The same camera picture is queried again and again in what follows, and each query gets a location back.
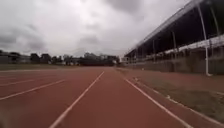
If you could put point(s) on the row of dark trees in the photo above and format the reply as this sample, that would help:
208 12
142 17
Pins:
93 61

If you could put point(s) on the red running track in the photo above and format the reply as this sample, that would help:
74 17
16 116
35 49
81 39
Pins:
106 106

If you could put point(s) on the green grass field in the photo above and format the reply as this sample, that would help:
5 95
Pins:
33 66

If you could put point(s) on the grandstand building with roof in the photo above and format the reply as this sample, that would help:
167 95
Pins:
186 30

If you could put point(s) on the low grey building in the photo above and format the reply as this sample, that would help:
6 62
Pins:
13 58

